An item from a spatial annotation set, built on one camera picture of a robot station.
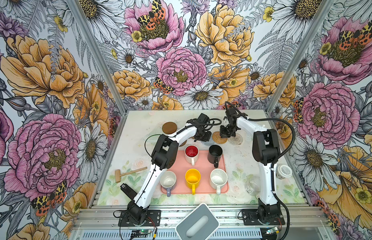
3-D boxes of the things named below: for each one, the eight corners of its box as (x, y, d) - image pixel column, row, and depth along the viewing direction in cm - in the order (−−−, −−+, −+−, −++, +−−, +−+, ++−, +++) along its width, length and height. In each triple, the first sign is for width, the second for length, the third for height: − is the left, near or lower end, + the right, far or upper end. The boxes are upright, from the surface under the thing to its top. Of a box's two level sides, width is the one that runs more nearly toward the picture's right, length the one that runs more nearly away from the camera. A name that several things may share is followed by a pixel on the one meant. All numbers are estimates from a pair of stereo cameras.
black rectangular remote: (121, 190, 85) (118, 187, 81) (126, 184, 87) (123, 181, 83) (132, 200, 82) (129, 197, 77) (137, 194, 83) (134, 191, 79)
